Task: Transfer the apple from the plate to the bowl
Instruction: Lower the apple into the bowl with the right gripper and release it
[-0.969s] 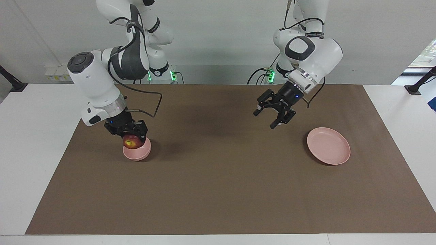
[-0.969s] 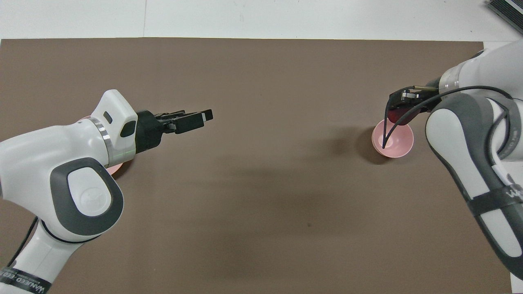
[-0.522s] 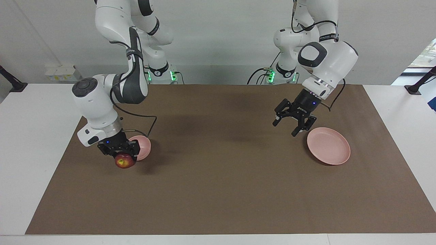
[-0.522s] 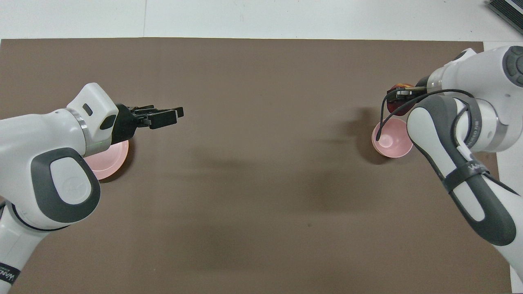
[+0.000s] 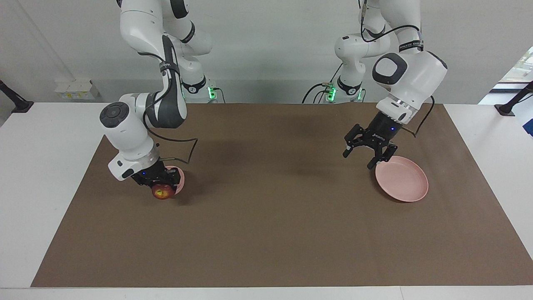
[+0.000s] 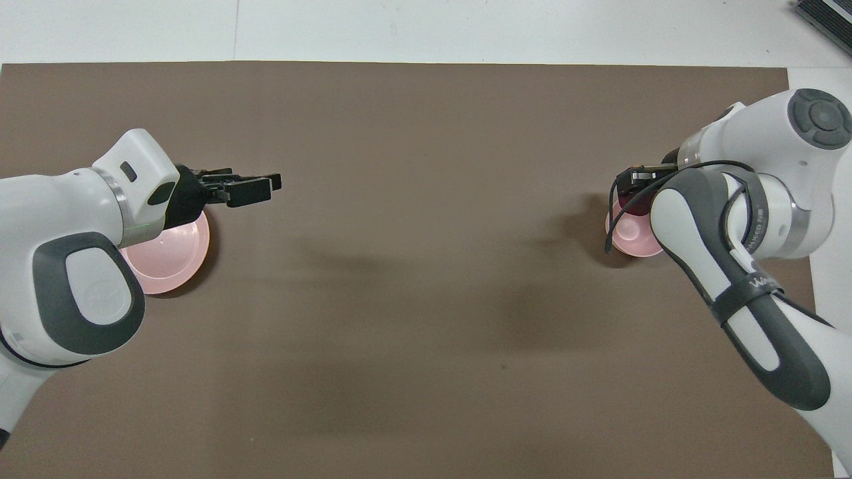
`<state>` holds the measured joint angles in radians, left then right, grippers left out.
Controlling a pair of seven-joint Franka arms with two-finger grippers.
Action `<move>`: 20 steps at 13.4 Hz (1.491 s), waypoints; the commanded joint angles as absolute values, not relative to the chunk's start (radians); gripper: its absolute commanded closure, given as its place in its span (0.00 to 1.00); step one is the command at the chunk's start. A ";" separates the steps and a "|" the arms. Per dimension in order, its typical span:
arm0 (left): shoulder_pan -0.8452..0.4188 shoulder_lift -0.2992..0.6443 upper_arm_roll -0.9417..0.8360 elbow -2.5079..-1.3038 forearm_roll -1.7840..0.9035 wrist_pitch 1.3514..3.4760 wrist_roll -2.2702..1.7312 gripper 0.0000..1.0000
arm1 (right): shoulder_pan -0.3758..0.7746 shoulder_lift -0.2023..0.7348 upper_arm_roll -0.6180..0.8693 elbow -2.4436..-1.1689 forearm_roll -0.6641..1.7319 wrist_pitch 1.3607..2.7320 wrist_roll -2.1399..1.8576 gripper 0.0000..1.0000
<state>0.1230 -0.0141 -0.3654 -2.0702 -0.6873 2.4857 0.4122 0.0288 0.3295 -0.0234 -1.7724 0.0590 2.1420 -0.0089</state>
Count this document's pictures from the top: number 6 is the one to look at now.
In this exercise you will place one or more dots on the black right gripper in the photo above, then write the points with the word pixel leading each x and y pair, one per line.
pixel 671 158

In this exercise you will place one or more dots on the pink plate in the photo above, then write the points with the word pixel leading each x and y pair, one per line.
pixel 173 256

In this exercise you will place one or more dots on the brown table mat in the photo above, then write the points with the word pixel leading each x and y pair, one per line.
pixel 426 332

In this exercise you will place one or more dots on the dark red apple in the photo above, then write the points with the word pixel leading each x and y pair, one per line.
pixel 632 205

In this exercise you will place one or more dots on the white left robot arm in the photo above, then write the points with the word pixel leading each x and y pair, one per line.
pixel 66 213

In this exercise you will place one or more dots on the dark grey ribbed device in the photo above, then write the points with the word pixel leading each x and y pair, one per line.
pixel 832 13

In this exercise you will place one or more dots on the pink bowl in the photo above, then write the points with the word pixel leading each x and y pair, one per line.
pixel 632 236

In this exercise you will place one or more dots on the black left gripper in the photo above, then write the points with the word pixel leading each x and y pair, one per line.
pixel 186 196

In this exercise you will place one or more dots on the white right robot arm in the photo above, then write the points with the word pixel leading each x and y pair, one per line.
pixel 679 219

